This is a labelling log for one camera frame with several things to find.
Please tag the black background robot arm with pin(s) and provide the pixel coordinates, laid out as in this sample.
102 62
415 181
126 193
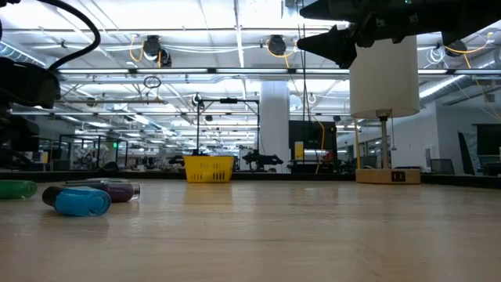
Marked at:
262 158

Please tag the white building column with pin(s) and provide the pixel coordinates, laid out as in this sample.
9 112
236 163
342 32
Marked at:
274 117

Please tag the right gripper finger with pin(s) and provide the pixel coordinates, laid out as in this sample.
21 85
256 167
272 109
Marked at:
329 9
332 45

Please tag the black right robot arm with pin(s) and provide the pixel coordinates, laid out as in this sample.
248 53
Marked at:
477 15

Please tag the black wall monitor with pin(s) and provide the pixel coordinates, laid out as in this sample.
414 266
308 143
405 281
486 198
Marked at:
487 141

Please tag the yellow plastic basket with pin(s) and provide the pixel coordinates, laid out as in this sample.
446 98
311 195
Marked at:
208 169

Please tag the yellow sign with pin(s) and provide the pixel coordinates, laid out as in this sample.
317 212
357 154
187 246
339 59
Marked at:
298 150

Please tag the black metal rig frame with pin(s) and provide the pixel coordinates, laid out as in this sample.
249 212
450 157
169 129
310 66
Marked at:
228 100

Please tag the long ceiling light bar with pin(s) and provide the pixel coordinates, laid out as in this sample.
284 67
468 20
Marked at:
235 71

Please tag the black aluminium table frame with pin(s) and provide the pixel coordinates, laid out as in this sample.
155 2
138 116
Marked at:
293 176

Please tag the purple nail polish bottle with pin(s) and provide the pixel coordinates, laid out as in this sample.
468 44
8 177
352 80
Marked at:
119 192

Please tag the black cabinet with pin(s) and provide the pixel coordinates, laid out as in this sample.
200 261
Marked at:
313 135

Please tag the black slanted panel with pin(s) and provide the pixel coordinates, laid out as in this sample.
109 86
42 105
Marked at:
466 152

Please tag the light blue nail polish bottle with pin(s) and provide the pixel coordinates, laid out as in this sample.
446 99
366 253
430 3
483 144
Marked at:
82 201

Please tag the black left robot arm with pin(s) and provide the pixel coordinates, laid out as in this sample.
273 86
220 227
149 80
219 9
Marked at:
27 84

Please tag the green nail polish bottle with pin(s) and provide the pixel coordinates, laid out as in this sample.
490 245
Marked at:
17 189

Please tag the white lamp with wooden base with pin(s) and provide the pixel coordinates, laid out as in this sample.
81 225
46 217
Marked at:
383 86

